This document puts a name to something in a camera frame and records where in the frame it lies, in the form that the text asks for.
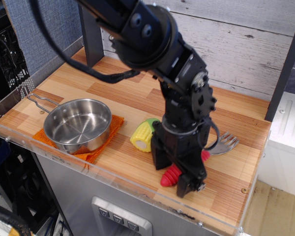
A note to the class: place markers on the clear acrylic guard rail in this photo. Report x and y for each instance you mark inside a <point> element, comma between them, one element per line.
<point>220,207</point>

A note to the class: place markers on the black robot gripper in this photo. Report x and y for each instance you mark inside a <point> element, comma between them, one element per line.
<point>183,149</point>

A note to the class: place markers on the orange knitted cloth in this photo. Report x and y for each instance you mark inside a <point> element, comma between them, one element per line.
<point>86,153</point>

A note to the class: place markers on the yellow green toy corn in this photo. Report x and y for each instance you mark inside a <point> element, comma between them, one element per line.
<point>141,138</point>

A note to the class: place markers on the silver toy fridge cabinet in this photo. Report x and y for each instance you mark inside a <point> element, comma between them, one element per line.
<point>74,191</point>

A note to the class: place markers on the red handled metal fork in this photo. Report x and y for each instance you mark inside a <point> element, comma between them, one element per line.
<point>226,142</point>

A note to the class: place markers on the white side cabinet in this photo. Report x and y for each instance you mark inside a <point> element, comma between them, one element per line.
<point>277,166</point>

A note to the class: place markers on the dark grey left post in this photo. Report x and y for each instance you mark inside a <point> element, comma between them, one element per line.
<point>92,37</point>

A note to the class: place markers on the black equipment rack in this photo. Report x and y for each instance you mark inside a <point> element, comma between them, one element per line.
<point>13,68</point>

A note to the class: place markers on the stainless steel pan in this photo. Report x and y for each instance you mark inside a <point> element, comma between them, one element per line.
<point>76,123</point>

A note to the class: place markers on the silver dispenser button panel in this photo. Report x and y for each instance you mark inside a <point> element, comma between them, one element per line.
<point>114,220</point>

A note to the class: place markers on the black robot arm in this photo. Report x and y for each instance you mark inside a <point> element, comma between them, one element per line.
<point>146,38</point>

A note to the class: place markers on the dark grey right post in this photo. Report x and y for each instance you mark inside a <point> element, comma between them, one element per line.
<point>282,82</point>

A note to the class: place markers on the dark grey post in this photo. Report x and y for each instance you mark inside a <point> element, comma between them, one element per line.
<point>282,82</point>
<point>92,37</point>

